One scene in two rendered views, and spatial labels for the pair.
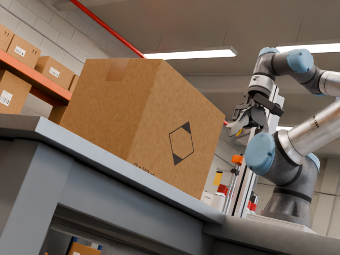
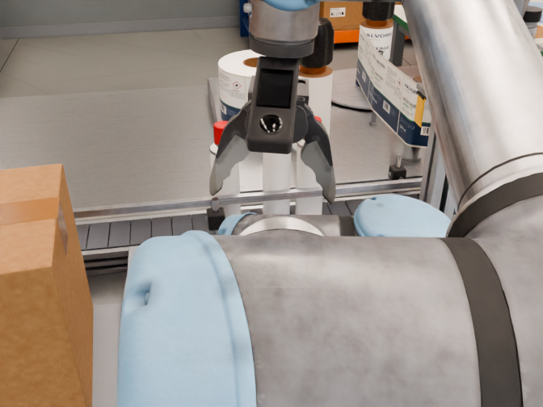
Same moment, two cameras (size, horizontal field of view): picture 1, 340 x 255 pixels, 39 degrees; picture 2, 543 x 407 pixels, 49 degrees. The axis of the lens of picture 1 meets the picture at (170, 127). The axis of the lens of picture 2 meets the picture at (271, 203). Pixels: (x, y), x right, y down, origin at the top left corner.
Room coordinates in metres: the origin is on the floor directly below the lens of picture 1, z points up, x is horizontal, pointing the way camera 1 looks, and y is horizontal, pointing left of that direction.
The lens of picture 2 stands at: (0.92, -0.62, 1.52)
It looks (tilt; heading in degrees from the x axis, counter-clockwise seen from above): 32 degrees down; 37
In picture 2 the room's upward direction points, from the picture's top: straight up
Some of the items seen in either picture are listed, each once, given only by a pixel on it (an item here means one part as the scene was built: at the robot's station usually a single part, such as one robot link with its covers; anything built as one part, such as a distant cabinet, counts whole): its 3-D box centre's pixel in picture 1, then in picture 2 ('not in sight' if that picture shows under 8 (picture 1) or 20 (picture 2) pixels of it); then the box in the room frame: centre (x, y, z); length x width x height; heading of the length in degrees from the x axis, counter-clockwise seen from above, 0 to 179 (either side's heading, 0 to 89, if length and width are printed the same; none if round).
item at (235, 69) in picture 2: not in sight; (258, 90); (2.05, 0.26, 0.95); 0.20 x 0.20 x 0.14
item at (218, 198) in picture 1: (215, 209); not in sight; (1.92, -0.28, 0.98); 0.05 x 0.05 x 0.20
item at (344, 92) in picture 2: not in sight; (370, 88); (2.38, 0.12, 0.89); 0.31 x 0.31 x 0.01
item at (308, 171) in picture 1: (296, 172); (397, 263); (1.43, -0.41, 1.10); 0.13 x 0.12 x 0.14; 126
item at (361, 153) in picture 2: not in sight; (369, 121); (2.24, 0.04, 0.86); 0.80 x 0.67 x 0.05; 136
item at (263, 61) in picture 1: (267, 66); not in sight; (1.45, -0.24, 1.42); 0.09 x 0.08 x 0.11; 36
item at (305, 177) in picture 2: not in sight; (310, 169); (1.73, -0.10, 0.98); 0.05 x 0.05 x 0.20
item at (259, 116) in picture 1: (252, 109); (279, 87); (1.45, -0.23, 1.26); 0.09 x 0.08 x 0.12; 34
